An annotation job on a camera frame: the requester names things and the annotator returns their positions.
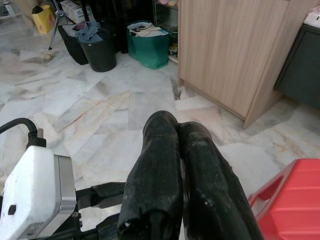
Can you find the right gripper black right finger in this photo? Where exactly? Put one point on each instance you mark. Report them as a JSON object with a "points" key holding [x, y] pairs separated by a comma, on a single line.
{"points": [[207, 187]]}

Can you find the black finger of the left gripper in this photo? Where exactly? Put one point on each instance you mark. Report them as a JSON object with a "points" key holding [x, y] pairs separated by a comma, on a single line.
{"points": [[105, 195]]}

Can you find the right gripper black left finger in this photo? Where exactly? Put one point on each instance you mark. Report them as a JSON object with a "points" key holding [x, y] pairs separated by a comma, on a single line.
{"points": [[155, 175]]}

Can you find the red plastic stool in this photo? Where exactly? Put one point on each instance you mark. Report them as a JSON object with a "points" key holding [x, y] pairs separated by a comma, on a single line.
{"points": [[295, 200]]}

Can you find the green shopping bag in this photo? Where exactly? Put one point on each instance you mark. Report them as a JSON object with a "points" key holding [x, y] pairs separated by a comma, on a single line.
{"points": [[147, 52]]}

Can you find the black bin with clothes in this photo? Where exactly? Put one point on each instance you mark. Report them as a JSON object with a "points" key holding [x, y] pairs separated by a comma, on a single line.
{"points": [[100, 55]]}

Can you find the light wooden cabinet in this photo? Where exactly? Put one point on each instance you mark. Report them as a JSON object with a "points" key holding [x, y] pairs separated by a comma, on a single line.
{"points": [[225, 50]]}

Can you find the dark glass display shelf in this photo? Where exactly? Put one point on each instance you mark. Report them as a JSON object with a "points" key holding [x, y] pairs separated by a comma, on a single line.
{"points": [[166, 25]]}

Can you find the black low TV console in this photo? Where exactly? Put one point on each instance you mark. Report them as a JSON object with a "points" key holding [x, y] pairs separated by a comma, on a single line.
{"points": [[302, 65]]}

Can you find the blue crumpled clothes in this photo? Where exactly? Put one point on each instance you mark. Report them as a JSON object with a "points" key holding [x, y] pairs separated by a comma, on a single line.
{"points": [[88, 31]]}

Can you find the chrome stand leg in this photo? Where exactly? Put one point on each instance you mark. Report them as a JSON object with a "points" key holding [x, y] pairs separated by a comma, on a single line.
{"points": [[55, 30]]}

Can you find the white cardboard box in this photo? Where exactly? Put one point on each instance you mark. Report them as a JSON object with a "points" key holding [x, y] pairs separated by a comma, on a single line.
{"points": [[73, 11]]}

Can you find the yellow paper bag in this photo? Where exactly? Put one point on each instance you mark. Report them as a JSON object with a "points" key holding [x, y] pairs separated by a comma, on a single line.
{"points": [[45, 20]]}

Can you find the white pink tissue box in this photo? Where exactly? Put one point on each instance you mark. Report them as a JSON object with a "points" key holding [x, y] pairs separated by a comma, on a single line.
{"points": [[312, 16]]}

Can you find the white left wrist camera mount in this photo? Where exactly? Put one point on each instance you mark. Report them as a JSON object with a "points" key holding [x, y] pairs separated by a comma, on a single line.
{"points": [[30, 187]]}

